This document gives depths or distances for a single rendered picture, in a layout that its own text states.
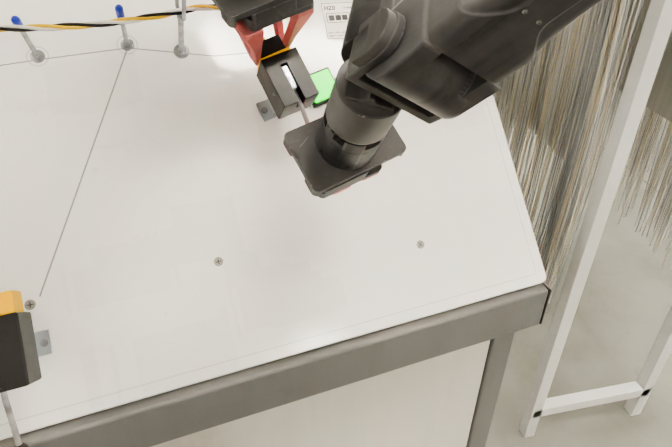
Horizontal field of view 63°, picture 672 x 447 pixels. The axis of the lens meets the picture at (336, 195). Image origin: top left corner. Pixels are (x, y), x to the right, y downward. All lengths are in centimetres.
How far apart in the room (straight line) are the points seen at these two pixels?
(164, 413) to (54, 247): 21
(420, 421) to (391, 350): 26
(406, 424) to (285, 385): 30
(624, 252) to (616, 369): 60
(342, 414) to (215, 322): 27
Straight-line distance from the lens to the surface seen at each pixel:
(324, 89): 69
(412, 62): 36
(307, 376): 66
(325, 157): 50
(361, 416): 84
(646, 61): 105
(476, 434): 104
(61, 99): 68
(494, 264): 73
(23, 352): 55
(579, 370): 188
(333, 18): 74
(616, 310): 212
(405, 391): 84
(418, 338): 69
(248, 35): 55
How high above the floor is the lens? 136
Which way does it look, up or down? 34 degrees down
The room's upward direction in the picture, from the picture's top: straight up
